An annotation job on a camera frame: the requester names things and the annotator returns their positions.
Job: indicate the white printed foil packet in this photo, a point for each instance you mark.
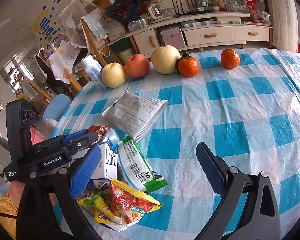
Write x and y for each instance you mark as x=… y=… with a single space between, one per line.
x=134 y=115

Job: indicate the red wrapper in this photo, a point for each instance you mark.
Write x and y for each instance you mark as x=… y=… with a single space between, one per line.
x=99 y=130

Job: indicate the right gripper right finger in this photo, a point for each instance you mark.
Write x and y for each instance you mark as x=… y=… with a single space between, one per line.
x=260 y=217

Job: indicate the green waste bin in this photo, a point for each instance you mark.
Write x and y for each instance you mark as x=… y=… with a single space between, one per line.
x=125 y=54

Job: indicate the dark flower bouquet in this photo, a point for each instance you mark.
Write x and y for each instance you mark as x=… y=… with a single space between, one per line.
x=123 y=11

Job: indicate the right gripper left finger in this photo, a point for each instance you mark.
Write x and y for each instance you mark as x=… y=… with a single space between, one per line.
x=36 y=218

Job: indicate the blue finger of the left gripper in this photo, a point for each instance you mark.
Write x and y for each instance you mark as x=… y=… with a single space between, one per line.
x=70 y=137

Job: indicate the wifi router with antennas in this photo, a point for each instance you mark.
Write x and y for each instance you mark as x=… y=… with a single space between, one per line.
x=188 y=7

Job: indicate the blue white checkered tablecloth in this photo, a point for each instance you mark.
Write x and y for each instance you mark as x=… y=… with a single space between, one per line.
x=249 y=116

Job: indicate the small yellow pear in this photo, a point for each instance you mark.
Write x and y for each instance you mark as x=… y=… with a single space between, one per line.
x=113 y=75

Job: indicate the large yellow pear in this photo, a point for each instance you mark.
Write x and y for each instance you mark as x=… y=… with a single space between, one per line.
x=164 y=59

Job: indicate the cream TV cabinet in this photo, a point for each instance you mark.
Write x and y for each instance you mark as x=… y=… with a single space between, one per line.
x=218 y=28

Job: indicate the person's left hand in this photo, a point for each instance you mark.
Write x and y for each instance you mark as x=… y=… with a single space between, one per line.
x=16 y=192

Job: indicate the red apple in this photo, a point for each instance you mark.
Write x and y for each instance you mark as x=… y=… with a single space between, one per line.
x=137 y=66

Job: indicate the white blue plastic bottle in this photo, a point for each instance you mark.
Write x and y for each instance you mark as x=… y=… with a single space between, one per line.
x=94 y=71

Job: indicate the green white snack wrapper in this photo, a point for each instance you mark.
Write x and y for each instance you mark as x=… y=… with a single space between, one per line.
x=137 y=171

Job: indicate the electric kettle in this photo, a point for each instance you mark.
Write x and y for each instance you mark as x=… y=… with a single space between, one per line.
x=157 y=12

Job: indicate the orange tangerine with leaf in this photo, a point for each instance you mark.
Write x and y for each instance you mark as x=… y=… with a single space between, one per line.
x=187 y=65

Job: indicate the white blue milk carton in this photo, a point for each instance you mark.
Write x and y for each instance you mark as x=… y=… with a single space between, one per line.
x=105 y=171

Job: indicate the wooden chair with cloth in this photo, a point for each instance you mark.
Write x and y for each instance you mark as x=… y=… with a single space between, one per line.
x=94 y=33

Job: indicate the pink storage box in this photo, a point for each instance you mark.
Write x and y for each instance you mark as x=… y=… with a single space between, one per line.
x=173 y=36

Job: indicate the small orange tangerine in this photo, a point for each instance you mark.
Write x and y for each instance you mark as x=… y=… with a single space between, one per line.
x=230 y=58

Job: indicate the yellow red snack bag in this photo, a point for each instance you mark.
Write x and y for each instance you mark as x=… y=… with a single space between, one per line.
x=120 y=206

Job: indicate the blue round stool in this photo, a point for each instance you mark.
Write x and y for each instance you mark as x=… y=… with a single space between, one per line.
x=55 y=110

